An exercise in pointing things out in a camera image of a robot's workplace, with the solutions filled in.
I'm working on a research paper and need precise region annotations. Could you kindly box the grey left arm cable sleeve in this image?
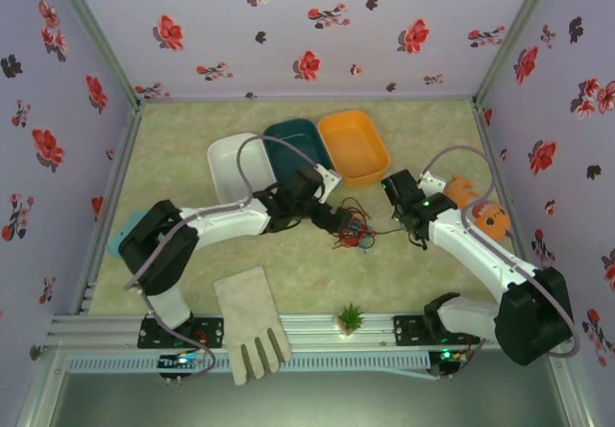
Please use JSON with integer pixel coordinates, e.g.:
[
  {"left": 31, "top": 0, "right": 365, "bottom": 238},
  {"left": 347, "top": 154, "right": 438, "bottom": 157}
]
[{"left": 123, "top": 136, "right": 337, "bottom": 383}]

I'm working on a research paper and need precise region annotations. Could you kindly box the white plastic bin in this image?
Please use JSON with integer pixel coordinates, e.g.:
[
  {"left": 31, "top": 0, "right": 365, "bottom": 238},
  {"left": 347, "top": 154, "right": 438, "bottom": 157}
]
[{"left": 206, "top": 132, "right": 279, "bottom": 206}]

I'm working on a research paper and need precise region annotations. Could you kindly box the aluminium side rail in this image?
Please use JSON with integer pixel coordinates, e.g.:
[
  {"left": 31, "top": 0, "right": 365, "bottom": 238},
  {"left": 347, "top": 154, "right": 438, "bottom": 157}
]
[
  {"left": 71, "top": 102, "right": 145, "bottom": 315},
  {"left": 472, "top": 99, "right": 534, "bottom": 274}
]

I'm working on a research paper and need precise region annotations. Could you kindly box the light blue plush toy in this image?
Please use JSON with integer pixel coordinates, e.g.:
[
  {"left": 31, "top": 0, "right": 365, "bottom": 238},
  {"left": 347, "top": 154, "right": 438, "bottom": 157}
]
[{"left": 106, "top": 209, "right": 151, "bottom": 260}]

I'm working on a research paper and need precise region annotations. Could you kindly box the white slotted cable duct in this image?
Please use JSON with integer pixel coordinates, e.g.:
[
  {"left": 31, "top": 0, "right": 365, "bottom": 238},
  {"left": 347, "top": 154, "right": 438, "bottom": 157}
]
[{"left": 64, "top": 353, "right": 431, "bottom": 375}]

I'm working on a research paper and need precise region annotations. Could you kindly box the orange plastic bin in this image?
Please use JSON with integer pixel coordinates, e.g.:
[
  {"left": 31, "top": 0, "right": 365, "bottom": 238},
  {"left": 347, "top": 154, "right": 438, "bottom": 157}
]
[{"left": 316, "top": 110, "right": 391, "bottom": 188}]

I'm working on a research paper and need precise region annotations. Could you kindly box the small potted green plant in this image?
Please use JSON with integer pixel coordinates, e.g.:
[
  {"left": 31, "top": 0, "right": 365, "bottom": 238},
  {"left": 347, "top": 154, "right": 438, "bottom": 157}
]
[{"left": 335, "top": 301, "right": 365, "bottom": 338}]

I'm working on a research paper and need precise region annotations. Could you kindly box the orange fish plush toy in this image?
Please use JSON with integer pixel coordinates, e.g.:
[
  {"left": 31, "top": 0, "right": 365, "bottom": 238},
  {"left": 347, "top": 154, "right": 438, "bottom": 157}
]
[{"left": 444, "top": 174, "right": 513, "bottom": 244}]

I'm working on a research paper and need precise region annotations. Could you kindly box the grey leather work glove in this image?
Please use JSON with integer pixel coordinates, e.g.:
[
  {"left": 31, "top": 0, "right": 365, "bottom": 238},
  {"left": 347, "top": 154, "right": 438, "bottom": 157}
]
[{"left": 212, "top": 265, "right": 293, "bottom": 388}]

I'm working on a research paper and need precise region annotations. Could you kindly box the aluminium corner post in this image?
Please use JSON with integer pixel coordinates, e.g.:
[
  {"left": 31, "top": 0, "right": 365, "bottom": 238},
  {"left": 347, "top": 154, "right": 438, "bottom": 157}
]
[
  {"left": 45, "top": 0, "right": 145, "bottom": 109},
  {"left": 473, "top": 0, "right": 564, "bottom": 109}
]

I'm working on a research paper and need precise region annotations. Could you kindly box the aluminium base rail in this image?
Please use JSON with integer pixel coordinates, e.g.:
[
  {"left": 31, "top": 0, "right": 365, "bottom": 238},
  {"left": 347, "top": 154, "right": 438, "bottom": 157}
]
[{"left": 45, "top": 312, "right": 501, "bottom": 351}]

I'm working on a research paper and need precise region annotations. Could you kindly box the teal plastic bin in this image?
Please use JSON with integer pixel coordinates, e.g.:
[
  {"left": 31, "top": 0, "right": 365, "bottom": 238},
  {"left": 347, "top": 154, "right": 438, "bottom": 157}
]
[{"left": 262, "top": 117, "right": 337, "bottom": 186}]

